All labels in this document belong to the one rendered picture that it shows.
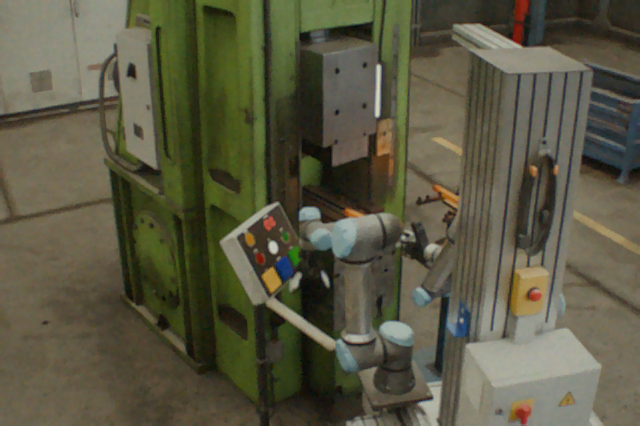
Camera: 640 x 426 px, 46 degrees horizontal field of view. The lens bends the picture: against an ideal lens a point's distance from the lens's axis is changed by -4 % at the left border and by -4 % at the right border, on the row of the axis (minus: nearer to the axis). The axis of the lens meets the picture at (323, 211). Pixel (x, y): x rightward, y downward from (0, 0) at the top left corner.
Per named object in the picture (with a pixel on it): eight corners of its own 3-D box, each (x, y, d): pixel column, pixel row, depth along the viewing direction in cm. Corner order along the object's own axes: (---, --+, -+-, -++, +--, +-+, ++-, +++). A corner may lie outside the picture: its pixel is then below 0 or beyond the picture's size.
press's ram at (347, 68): (390, 128, 347) (393, 41, 330) (323, 148, 325) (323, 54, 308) (330, 105, 377) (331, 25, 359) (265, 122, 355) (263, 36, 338)
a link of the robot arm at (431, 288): (476, 227, 271) (424, 315, 303) (492, 217, 278) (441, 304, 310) (452, 207, 276) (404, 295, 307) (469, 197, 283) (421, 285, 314)
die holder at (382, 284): (393, 304, 382) (397, 223, 363) (333, 332, 361) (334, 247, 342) (322, 261, 422) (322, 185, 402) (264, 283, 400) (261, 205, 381)
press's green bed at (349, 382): (388, 379, 403) (392, 304, 382) (333, 408, 382) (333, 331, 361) (322, 333, 442) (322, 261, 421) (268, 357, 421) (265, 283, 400)
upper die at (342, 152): (367, 155, 344) (368, 135, 339) (332, 166, 332) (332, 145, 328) (308, 130, 373) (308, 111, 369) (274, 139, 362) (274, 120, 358)
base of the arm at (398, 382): (421, 391, 267) (423, 369, 262) (379, 398, 264) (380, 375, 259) (407, 366, 280) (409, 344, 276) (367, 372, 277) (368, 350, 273)
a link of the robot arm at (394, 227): (415, 208, 246) (359, 212, 293) (383, 213, 243) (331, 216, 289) (420, 244, 246) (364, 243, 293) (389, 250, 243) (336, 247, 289)
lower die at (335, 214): (365, 227, 359) (366, 210, 355) (332, 240, 348) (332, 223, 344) (309, 197, 389) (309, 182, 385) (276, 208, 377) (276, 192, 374)
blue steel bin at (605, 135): (677, 165, 672) (693, 88, 641) (623, 184, 632) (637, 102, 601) (574, 126, 761) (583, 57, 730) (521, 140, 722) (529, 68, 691)
